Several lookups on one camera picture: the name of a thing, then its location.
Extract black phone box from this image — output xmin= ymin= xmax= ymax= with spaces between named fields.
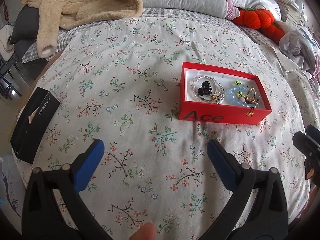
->
xmin=10 ymin=87 xmax=60 ymax=164

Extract black claw hair clip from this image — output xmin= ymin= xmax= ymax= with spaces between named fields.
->
xmin=197 ymin=81 xmax=212 ymax=96

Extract green bead cord bracelet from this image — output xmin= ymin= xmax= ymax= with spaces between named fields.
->
xmin=233 ymin=80 xmax=256 ymax=118

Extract light blue bead bracelet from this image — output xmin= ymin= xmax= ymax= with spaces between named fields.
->
xmin=226 ymin=85 xmax=256 ymax=107

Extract beige fleece garment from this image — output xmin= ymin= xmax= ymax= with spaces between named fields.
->
xmin=25 ymin=0 xmax=143 ymax=59

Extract red Ace box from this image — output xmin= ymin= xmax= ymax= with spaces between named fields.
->
xmin=179 ymin=62 xmax=272 ymax=125

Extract left hand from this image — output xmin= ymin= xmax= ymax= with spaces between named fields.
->
xmin=129 ymin=222 xmax=157 ymax=240

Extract small gold earring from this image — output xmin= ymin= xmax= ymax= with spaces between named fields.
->
xmin=211 ymin=92 xmax=224 ymax=104

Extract floral bed cover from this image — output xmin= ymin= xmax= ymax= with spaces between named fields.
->
xmin=17 ymin=9 xmax=319 ymax=239

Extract crumpled grey clothes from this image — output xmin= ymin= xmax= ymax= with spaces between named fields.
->
xmin=278 ymin=26 xmax=319 ymax=80

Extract orange pumpkin plush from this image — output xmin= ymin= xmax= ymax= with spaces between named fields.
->
xmin=233 ymin=8 xmax=285 ymax=45

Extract clear crystal bead bracelet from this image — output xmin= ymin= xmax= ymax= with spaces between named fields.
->
xmin=191 ymin=76 xmax=226 ymax=103

